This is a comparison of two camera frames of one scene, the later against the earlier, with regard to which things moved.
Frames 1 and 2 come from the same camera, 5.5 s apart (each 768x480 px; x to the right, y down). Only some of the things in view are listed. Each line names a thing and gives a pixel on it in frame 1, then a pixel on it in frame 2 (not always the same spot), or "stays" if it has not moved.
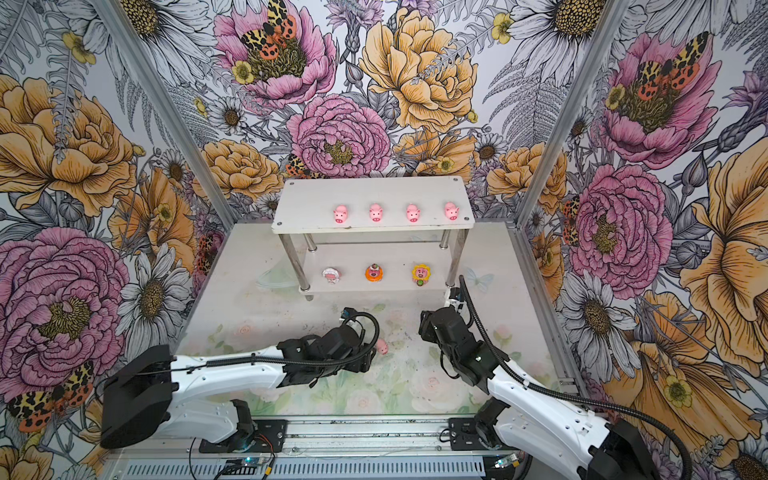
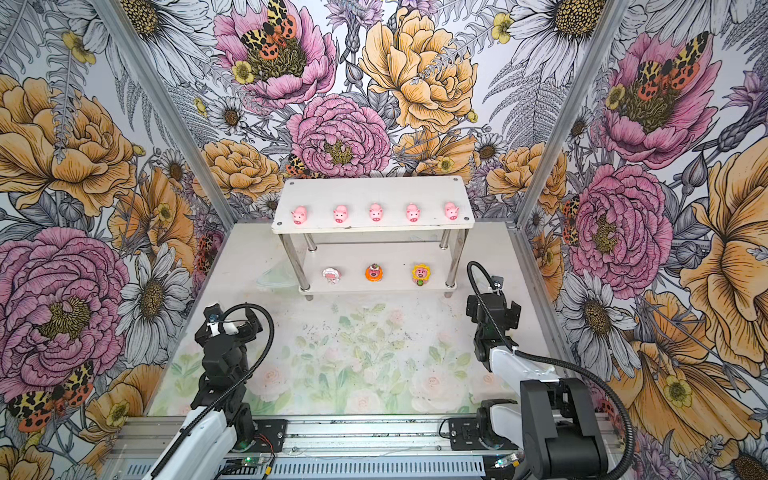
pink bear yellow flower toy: (421, 274) stays
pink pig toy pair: (340, 214) stays
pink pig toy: (376, 212) stays
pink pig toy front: (412, 213) stays
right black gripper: (425, 327) -> (473, 307)
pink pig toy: (382, 347) -> (299, 214)
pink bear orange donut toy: (374, 273) stays
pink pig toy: (451, 211) stays
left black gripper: (361, 363) -> (250, 329)
